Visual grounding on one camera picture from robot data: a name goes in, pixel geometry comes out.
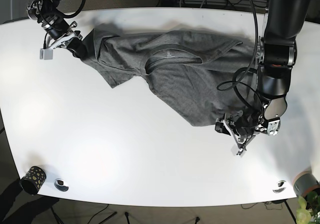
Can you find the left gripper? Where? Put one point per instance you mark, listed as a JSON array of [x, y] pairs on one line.
[[237, 126]]

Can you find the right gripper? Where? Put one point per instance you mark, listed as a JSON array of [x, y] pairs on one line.
[[69, 39]]

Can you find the grey T-shirt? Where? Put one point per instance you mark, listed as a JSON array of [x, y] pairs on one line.
[[182, 68]]

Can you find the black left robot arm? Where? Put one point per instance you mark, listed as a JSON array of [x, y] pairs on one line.
[[263, 85]]

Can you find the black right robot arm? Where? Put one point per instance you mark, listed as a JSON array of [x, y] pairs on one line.
[[46, 12]]

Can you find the right silver table grommet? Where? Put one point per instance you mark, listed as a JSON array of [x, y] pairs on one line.
[[279, 187]]

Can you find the silver table grommet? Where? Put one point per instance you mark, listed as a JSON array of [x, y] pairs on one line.
[[61, 185], [279, 187]]

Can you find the grey plant pot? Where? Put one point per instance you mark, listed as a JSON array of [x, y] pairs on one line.
[[304, 183]]

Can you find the green plant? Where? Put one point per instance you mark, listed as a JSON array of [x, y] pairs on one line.
[[309, 209]]

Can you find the left silver table grommet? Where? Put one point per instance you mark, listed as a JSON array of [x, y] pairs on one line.
[[61, 185]]

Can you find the black gold spotted cup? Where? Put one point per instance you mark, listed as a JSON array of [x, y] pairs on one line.
[[33, 180]]

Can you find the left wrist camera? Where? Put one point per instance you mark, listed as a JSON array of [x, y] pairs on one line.
[[238, 152]]

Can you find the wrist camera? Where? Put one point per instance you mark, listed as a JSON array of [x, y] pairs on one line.
[[46, 54], [238, 152]]

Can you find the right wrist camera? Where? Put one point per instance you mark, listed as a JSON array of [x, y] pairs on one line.
[[46, 54]]

